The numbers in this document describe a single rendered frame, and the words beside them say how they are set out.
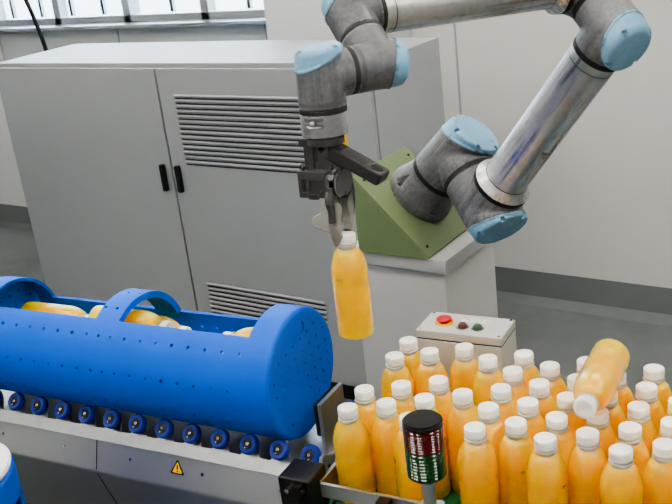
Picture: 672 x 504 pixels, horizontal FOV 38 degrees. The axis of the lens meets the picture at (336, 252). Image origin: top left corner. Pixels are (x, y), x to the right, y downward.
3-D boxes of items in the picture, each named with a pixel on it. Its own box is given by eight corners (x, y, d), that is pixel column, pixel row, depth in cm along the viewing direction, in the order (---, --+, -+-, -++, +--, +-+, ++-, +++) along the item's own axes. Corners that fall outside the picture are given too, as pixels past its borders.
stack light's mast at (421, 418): (419, 490, 161) (411, 405, 155) (455, 497, 158) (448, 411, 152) (404, 512, 156) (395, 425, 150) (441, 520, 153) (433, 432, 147)
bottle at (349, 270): (352, 321, 201) (342, 236, 195) (380, 327, 197) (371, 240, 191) (331, 335, 196) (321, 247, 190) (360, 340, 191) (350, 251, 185)
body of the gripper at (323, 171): (318, 190, 194) (311, 130, 190) (356, 192, 190) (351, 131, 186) (299, 201, 187) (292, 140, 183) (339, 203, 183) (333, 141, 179)
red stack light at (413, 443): (413, 432, 157) (411, 411, 156) (451, 438, 154) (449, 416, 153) (397, 453, 152) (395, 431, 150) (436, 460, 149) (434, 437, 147)
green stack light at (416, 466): (416, 459, 159) (413, 432, 157) (453, 465, 156) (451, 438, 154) (400, 480, 153) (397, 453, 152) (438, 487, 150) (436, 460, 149)
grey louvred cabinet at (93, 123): (127, 298, 557) (74, 43, 506) (464, 362, 436) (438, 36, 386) (53, 337, 516) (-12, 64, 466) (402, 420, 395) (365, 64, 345)
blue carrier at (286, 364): (56, 347, 264) (23, 255, 251) (343, 388, 224) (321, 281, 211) (-18, 410, 242) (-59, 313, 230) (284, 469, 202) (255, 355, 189)
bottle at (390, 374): (422, 446, 209) (414, 369, 203) (389, 451, 209) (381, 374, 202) (416, 429, 216) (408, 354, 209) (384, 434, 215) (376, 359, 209)
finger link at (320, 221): (316, 244, 191) (315, 197, 189) (343, 246, 188) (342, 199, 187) (308, 247, 188) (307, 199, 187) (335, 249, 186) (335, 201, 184)
